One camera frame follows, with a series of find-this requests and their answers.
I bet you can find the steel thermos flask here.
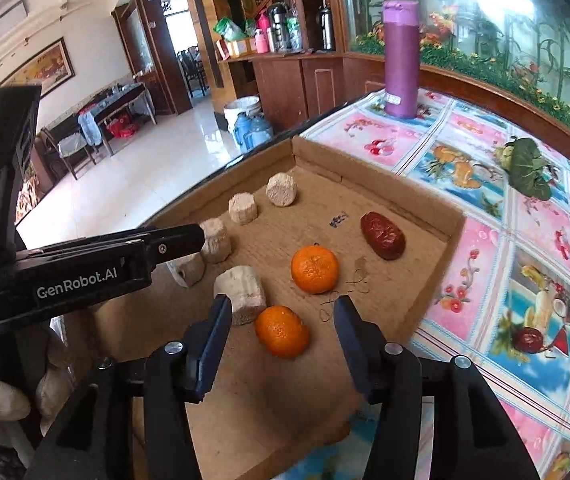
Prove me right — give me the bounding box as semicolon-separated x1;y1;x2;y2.
317;6;337;52

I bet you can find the green leafy cabbage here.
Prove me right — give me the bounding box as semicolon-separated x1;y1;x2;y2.
494;137;556;201

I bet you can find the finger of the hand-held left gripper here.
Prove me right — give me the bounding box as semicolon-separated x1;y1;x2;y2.
142;224;206;267

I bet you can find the orange mandarin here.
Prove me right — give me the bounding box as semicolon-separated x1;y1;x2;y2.
291;245;340;295
255;305;311;359

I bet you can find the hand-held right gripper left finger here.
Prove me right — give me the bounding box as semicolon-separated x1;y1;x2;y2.
24;294;234;480

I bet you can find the wooden sideboard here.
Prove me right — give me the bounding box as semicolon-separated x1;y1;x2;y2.
217;50;346;136

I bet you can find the purple bottle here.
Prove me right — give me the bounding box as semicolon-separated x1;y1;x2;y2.
381;0;421;120

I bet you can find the blue kettle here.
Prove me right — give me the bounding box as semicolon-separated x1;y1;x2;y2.
233;112;253;151
250;115;275;148

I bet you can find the wooden dining chair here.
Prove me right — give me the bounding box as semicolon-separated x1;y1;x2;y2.
177;46;208;98

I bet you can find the white bucket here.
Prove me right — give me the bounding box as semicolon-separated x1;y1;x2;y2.
223;96;262;133

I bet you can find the peeled sugarcane piece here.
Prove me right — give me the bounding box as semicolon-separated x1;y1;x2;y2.
213;266;268;327
228;193;261;226
172;252;206;288
200;217;232;264
266;172;298;207

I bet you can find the brown cardboard tray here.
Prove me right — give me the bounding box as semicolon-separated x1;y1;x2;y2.
60;135;466;480

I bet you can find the large red date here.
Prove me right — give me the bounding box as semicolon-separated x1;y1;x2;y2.
361;211;407;261

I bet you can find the framed painting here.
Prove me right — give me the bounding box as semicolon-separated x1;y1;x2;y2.
2;37;75;98

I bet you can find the green snack bag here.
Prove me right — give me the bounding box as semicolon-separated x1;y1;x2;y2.
213;16;248;42

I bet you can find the yellow carton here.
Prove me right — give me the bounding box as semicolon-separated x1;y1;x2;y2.
225;37;257;59

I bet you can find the black thermos flask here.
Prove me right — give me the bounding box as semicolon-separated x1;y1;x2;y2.
266;4;288;52

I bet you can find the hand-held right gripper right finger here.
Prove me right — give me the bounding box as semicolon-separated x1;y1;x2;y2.
333;295;540;480

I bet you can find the small red date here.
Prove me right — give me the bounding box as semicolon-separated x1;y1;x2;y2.
511;327;546;353

